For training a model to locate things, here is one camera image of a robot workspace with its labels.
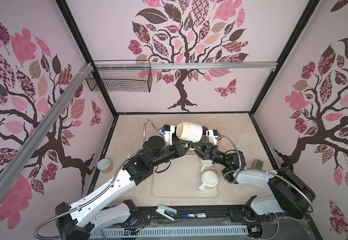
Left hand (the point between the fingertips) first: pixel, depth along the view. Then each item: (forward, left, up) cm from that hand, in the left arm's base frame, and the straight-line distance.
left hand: (192, 147), depth 63 cm
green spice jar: (+5, -43, -28) cm, 51 cm away
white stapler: (-20, +12, -30) cm, 38 cm away
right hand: (-1, -1, +1) cm, 1 cm away
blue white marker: (-22, -2, -30) cm, 37 cm away
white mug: (+3, -11, -25) cm, 28 cm away
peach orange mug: (+6, -13, -2) cm, 15 cm away
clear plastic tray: (-3, +4, -30) cm, 31 cm away
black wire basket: (+53, +43, +2) cm, 68 cm away
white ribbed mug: (-6, -11, -23) cm, 26 cm away
